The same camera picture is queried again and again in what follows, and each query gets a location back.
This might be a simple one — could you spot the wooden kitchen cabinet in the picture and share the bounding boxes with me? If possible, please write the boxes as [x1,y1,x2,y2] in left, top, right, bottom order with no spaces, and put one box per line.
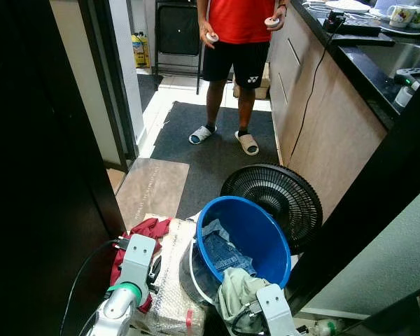
[269,3,389,218]

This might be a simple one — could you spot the cardboard box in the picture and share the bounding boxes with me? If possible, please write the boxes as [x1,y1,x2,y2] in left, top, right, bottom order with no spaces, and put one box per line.
[232,63,272,100]

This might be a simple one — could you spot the red garment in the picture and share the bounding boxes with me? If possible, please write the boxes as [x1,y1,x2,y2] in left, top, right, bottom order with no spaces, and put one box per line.
[111,217,172,312]

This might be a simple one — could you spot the pale blue right wrist camera mount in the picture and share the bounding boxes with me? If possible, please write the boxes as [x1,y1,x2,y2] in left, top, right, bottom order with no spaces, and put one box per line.
[255,283,298,336]

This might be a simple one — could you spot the dark grey floor mat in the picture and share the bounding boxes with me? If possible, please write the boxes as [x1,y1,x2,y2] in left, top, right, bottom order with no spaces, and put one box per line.
[149,101,281,218]

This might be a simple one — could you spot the black folding chair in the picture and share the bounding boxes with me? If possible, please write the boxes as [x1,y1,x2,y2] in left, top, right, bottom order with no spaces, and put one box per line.
[154,0,204,95]

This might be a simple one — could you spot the black door jamb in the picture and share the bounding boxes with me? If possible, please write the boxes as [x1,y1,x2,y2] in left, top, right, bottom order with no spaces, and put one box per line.
[283,70,420,316]

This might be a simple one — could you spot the white plate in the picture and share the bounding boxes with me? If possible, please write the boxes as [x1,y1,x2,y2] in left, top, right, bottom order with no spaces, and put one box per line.
[325,0,372,13]

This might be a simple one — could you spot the pale grey-green garment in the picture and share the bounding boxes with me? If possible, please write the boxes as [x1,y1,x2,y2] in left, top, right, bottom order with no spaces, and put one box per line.
[217,267,272,330]

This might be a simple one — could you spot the black door leaf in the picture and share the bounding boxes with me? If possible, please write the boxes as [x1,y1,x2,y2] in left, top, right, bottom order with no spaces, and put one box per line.
[0,0,127,336]

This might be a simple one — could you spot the pale blue left wrist camera mount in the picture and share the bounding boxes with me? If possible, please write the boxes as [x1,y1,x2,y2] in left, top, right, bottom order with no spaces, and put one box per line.
[119,234,158,288]

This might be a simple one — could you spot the yellow bottle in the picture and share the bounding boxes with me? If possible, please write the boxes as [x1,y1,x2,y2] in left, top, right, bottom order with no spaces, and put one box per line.
[131,31,151,69]

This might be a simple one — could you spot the black floor fan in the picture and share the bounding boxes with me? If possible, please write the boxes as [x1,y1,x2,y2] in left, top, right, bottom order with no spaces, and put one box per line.
[220,164,324,254]

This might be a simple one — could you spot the person in red shirt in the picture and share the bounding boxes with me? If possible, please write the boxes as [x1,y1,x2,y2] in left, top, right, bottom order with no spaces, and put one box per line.
[189,0,288,156]

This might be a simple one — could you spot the clear plastic bottle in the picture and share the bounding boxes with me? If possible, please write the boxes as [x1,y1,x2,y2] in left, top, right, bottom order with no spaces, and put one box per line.
[309,318,347,336]

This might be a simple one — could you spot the steel sink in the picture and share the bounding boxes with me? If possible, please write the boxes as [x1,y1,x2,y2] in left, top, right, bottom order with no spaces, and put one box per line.
[360,42,420,81]

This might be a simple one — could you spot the black countertop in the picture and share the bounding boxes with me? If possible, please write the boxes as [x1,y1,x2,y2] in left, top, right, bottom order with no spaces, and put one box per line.
[292,0,420,127]

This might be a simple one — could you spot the large deep blue tub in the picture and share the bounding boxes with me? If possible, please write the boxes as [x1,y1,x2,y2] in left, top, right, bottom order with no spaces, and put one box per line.
[196,196,292,288]

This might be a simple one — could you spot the grey plastic basin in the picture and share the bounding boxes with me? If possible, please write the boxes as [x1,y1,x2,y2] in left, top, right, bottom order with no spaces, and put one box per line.
[178,238,221,309]

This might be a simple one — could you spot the thin black power cord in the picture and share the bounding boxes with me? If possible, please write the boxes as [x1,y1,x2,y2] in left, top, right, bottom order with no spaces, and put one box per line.
[287,21,347,165]

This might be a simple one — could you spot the blue jeans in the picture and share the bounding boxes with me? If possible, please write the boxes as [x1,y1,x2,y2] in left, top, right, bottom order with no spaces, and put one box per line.
[199,219,256,277]

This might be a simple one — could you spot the black countertop device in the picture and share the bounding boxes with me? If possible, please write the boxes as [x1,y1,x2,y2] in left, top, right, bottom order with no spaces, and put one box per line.
[322,14,382,37]

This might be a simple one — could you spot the white bubble-wrapped package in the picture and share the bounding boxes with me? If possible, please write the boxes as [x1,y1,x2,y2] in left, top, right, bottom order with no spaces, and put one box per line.
[126,213,214,336]

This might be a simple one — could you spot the pale blue wrist camera mount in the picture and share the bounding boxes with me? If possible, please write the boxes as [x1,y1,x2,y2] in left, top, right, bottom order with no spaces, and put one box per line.
[255,283,298,336]
[119,234,158,288]

